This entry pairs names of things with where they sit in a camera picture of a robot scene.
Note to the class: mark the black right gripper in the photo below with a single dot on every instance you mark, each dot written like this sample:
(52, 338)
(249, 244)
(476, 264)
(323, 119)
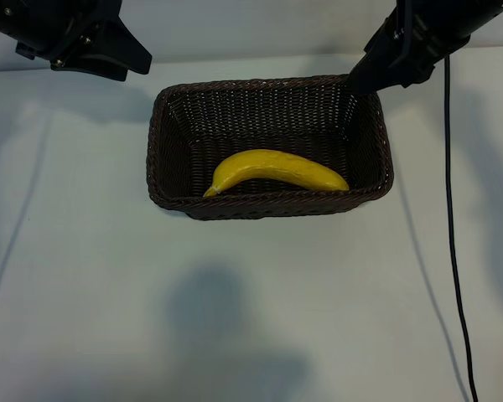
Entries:
(444, 25)

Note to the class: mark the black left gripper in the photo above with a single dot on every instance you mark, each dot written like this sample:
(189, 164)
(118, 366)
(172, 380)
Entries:
(46, 25)

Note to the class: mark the dark brown woven basket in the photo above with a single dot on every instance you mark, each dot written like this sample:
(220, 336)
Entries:
(268, 125)

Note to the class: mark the yellow banana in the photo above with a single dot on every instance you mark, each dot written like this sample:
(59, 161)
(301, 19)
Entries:
(272, 167)

